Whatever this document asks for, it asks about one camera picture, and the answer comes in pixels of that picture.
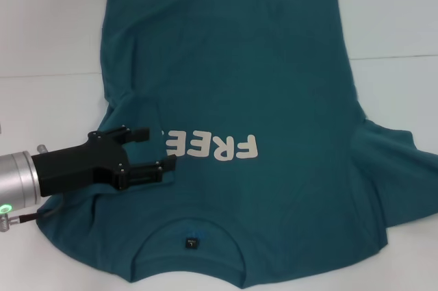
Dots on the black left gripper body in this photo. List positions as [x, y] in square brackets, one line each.
[78, 166]

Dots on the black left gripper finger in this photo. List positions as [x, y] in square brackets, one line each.
[147, 174]
[141, 135]

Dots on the teal FREE! print T-shirt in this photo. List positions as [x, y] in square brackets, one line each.
[239, 65]

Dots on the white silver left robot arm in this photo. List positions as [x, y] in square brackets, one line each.
[17, 181]

